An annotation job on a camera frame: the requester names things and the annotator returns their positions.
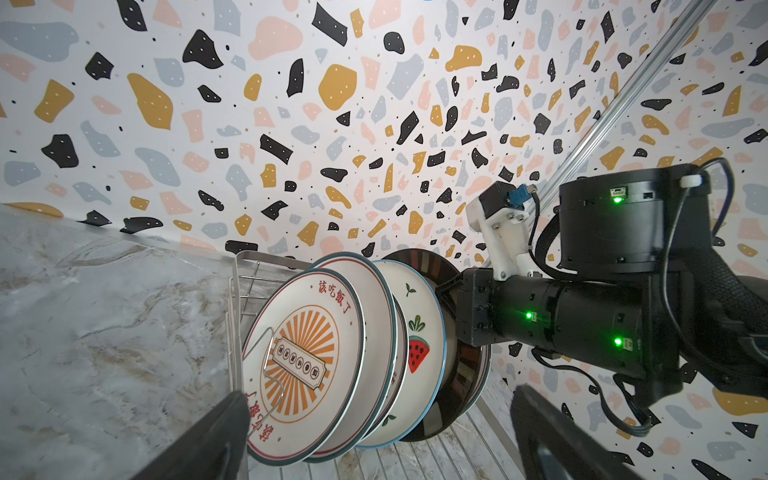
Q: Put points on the white plate red rim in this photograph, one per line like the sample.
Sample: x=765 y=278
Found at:
x=379 y=353

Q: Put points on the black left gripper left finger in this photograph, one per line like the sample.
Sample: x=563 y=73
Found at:
x=213 y=448

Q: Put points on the wire dish rack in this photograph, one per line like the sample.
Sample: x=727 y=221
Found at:
x=479 y=444

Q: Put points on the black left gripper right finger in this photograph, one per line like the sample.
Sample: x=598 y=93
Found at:
x=551 y=446

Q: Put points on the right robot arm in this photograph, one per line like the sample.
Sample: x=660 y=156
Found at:
x=625 y=277

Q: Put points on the watermelon pattern plate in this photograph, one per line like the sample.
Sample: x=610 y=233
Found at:
x=425 y=353

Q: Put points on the aluminium corner post right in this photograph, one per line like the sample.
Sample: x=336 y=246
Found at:
x=655 y=61

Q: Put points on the orange sunburst plate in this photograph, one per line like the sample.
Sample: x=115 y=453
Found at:
x=301 y=362

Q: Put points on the dark rimmed cream plate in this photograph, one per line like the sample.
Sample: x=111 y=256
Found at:
x=467 y=367

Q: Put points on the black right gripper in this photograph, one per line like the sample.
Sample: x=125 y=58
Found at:
x=473 y=308

